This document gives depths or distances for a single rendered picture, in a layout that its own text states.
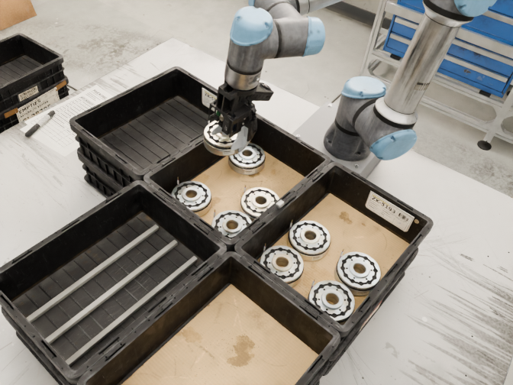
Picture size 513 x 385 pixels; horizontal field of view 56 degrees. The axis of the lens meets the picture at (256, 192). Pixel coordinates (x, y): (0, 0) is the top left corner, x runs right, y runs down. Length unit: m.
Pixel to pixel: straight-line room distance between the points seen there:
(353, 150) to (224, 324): 0.67
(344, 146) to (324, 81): 1.84
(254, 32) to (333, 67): 2.53
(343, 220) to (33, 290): 0.76
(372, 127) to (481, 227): 0.51
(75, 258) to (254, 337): 0.45
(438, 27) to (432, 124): 2.01
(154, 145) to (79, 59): 2.04
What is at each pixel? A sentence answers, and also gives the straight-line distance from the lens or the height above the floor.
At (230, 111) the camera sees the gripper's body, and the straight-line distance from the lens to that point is 1.06.
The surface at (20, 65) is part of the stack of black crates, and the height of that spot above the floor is 0.49.
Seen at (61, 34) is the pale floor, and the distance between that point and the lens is 3.70.
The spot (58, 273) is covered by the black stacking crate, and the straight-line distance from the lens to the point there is 1.19.
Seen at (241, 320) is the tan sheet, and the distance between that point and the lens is 1.08.
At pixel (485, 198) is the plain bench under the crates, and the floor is 0.70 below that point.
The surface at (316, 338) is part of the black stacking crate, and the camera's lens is 1.03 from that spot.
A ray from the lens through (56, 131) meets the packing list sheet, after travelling 1.73.
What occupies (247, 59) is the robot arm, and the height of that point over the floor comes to 1.27.
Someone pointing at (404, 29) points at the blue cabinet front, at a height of 0.49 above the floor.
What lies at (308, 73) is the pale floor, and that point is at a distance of 3.33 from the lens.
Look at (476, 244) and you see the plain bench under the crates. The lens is 1.56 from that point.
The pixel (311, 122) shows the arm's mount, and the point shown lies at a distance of 1.60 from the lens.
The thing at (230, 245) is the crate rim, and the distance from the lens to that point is 1.07.
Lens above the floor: 1.78
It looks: 47 degrees down
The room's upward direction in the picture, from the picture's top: 7 degrees clockwise
